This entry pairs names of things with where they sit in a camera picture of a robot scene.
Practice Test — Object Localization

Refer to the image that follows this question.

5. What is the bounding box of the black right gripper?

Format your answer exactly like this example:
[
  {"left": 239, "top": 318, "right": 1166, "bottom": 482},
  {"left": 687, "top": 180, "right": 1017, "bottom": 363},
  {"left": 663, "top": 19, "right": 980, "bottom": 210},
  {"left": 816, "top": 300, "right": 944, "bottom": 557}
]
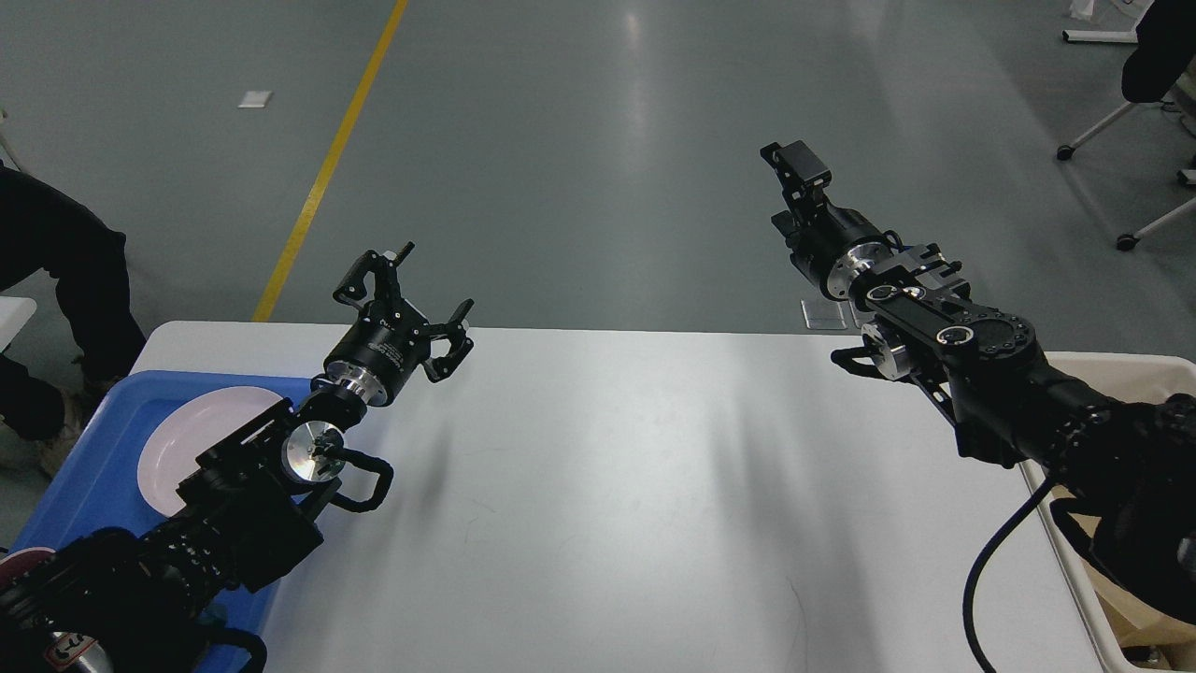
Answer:
[{"left": 759, "top": 140, "right": 893, "bottom": 301}]

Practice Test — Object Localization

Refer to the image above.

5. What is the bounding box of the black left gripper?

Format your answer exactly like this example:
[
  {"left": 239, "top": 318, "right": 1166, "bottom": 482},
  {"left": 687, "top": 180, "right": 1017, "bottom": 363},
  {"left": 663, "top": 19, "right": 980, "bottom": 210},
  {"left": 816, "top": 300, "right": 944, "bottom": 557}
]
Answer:
[{"left": 311, "top": 241, "right": 475, "bottom": 408}]

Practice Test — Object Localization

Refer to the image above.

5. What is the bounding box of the pink plastic plate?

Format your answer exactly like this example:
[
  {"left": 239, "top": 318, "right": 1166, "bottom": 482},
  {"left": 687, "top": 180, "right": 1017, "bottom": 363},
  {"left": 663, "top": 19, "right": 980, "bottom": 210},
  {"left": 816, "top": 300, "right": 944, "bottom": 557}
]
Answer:
[{"left": 136, "top": 386, "right": 281, "bottom": 516}]

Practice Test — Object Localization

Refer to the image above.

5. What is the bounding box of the brown paper bag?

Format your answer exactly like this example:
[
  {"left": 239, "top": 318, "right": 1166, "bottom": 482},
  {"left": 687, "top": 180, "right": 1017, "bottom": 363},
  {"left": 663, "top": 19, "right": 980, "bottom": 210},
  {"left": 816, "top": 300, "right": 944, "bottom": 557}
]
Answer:
[{"left": 1051, "top": 531, "right": 1192, "bottom": 672}]

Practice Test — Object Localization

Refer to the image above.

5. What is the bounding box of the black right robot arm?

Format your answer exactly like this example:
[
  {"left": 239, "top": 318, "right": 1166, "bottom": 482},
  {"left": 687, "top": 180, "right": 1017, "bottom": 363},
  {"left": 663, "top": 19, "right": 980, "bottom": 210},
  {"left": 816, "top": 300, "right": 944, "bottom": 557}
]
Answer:
[{"left": 759, "top": 141, "right": 1195, "bottom": 672}]

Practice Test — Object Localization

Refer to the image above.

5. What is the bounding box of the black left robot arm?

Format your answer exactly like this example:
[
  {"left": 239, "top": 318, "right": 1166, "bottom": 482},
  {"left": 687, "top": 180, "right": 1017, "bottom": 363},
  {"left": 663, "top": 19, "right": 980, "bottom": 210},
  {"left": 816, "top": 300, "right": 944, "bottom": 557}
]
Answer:
[{"left": 4, "top": 246, "right": 474, "bottom": 672}]

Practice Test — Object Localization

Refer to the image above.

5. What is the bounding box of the clear floor plate left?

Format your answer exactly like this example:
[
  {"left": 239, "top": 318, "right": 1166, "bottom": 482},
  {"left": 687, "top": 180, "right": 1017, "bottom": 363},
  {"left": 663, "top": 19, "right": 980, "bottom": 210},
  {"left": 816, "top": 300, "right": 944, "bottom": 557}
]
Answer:
[{"left": 803, "top": 299, "right": 848, "bottom": 331}]

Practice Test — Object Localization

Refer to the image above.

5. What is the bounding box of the clear floor plate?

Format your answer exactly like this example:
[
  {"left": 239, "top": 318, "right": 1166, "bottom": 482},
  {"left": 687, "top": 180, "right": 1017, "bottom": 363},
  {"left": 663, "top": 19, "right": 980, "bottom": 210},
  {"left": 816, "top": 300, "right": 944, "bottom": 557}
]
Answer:
[
  {"left": 848, "top": 302, "right": 873, "bottom": 329},
  {"left": 803, "top": 299, "right": 848, "bottom": 331}
]

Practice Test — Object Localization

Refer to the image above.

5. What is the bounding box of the clear floor plate right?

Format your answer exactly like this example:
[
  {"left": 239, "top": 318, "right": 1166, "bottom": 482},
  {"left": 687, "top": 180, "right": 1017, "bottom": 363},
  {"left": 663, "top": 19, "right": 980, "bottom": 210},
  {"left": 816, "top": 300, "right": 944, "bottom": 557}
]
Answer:
[{"left": 848, "top": 302, "right": 873, "bottom": 329}]

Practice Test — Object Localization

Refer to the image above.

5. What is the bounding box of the blue plastic tray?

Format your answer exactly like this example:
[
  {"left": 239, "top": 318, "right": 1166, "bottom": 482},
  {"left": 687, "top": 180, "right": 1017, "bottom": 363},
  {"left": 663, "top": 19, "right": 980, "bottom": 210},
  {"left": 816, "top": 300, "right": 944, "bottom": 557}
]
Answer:
[{"left": 4, "top": 371, "right": 340, "bottom": 672}]

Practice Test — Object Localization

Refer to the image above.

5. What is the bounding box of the beige plastic bin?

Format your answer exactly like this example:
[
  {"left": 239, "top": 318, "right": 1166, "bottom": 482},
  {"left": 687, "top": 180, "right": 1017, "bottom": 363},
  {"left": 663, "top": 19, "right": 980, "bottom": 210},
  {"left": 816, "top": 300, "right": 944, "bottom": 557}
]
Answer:
[{"left": 1038, "top": 351, "right": 1195, "bottom": 672}]

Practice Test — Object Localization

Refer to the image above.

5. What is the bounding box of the person in black trousers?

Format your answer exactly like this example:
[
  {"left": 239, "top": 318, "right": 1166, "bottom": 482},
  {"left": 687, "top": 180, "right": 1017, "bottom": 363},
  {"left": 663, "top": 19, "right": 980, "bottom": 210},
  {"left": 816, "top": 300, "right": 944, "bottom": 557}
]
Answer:
[{"left": 1, "top": 166, "right": 147, "bottom": 478}]

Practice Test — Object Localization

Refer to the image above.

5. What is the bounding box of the pink mug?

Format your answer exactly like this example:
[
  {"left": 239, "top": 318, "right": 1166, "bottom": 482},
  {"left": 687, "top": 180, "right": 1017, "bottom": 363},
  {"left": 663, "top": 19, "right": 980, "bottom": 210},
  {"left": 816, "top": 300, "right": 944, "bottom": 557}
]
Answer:
[{"left": 0, "top": 547, "right": 55, "bottom": 588}]

